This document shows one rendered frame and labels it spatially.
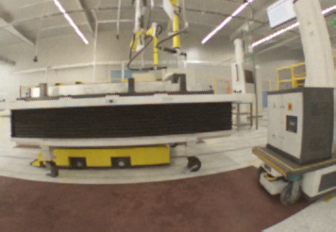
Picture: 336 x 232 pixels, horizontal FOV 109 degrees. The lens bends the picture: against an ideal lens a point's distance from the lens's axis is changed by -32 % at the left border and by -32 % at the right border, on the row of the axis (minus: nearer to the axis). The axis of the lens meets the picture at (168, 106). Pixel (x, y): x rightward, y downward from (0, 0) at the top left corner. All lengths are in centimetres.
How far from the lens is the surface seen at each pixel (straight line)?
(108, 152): 210
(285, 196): 137
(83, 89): 185
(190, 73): 688
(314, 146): 136
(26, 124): 229
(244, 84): 441
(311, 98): 129
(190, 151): 187
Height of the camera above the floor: 76
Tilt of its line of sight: 1 degrees down
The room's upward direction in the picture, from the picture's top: 2 degrees counter-clockwise
